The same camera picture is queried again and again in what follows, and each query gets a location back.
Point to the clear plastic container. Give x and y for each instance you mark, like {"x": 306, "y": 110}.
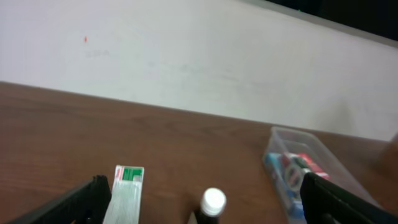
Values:
{"x": 284, "y": 140}

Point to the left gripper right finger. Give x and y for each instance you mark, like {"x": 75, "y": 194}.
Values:
{"x": 324, "y": 202}

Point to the red Panadol ActiFast box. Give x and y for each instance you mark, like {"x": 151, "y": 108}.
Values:
{"x": 305, "y": 161}

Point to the white green Panadol box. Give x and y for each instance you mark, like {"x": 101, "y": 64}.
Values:
{"x": 125, "y": 203}

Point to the black bottle white cap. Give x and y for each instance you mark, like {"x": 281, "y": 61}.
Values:
{"x": 212, "y": 205}

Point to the blue KoolFever box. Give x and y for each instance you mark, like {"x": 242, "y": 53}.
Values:
{"x": 290, "y": 200}

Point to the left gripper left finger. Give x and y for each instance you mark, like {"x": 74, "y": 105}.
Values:
{"x": 87, "y": 203}

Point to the small dark green box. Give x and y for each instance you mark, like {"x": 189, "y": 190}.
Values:
{"x": 294, "y": 173}

